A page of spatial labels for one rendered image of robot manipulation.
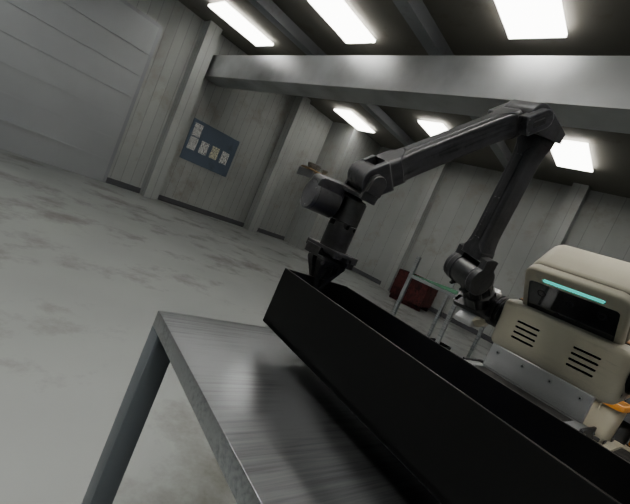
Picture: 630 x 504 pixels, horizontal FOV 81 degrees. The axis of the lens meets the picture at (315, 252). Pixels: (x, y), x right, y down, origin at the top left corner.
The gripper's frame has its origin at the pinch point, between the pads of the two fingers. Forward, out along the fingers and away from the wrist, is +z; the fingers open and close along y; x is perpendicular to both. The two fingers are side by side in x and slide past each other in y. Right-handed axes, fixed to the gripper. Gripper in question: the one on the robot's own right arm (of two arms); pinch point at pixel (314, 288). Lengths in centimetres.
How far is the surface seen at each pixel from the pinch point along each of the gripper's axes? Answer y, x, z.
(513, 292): -319, 851, -28
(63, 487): -50, -17, 93
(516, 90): -173, 297, -209
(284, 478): 32.3, -22.1, 12.1
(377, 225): -733, 783, -54
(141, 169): -834, 138, 50
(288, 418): 23.2, -15.6, 12.2
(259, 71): -631, 222, -211
